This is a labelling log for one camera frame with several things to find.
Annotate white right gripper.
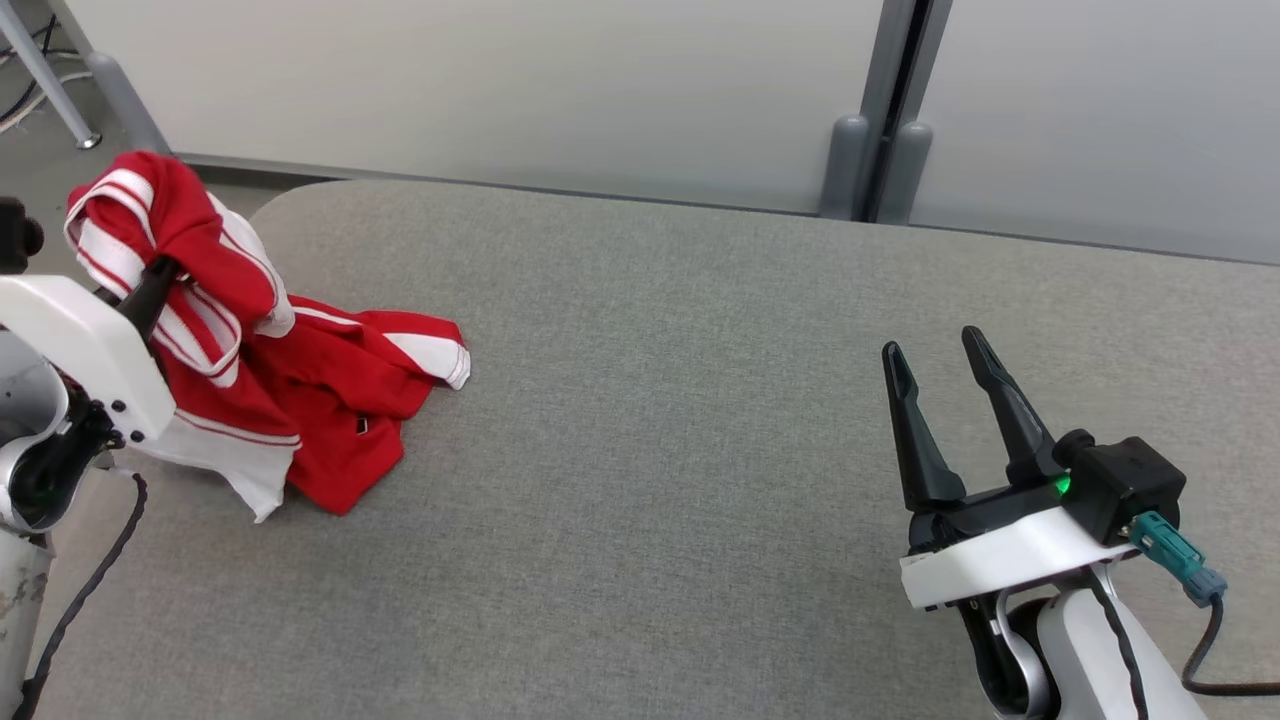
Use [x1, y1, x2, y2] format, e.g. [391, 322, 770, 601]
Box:
[882, 326, 1141, 611]

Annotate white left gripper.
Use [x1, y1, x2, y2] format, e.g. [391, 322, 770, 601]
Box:
[0, 258, 182, 446]

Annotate red and white jersey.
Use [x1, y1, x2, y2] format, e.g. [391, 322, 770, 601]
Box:
[63, 150, 303, 524]

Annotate red shorts with white hem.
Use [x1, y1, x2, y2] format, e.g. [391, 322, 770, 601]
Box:
[238, 295, 472, 517]

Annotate thick grey table leg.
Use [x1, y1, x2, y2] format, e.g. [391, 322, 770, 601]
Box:
[45, 0, 173, 156]

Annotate thin grey table leg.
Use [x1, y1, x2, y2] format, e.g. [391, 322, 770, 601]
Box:
[0, 0, 103, 151]

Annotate grey cylindrical partition foot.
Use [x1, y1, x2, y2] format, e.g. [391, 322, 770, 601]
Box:
[878, 120, 935, 227]
[820, 113, 873, 221]

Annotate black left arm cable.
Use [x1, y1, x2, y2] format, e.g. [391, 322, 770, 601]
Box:
[12, 470, 149, 720]

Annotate teal right camera connector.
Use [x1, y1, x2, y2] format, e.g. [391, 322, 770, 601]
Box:
[1130, 510, 1229, 608]

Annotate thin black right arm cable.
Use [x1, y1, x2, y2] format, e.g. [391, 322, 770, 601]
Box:
[1085, 570, 1151, 720]

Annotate black right camera cable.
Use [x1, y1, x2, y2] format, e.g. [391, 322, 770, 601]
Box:
[1180, 595, 1280, 698]

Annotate grey partition post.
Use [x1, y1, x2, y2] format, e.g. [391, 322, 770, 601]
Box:
[858, 0, 953, 226]

